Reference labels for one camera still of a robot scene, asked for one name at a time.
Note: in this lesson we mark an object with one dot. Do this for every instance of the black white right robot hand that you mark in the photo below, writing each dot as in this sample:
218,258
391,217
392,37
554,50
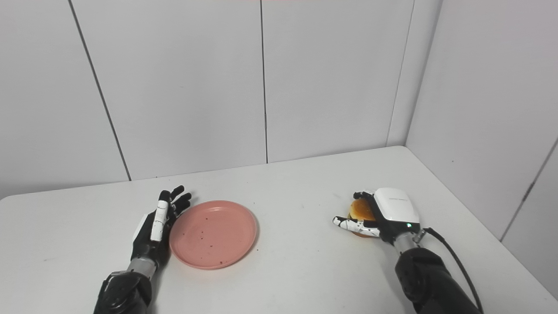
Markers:
394,209

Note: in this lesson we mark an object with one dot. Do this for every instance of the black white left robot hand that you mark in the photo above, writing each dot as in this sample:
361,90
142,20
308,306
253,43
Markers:
159,220

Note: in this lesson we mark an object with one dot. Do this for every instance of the toy hamburger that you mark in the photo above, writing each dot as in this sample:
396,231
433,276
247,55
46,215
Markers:
361,210

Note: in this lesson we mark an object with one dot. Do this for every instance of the pink round plate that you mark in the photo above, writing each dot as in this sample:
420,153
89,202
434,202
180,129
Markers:
213,233

